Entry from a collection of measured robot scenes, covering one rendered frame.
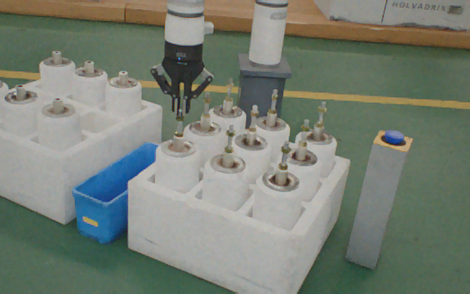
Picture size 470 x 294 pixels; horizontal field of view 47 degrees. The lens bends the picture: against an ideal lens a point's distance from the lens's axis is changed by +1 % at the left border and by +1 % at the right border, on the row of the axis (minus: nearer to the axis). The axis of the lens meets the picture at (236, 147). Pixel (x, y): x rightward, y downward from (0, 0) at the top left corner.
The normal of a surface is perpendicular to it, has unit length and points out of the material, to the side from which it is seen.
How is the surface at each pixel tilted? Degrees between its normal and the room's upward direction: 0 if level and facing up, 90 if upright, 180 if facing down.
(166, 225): 90
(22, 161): 90
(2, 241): 0
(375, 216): 90
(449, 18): 90
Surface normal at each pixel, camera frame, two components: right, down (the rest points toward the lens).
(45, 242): 0.10, -0.88
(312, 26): 0.05, 0.47
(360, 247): -0.43, 0.39
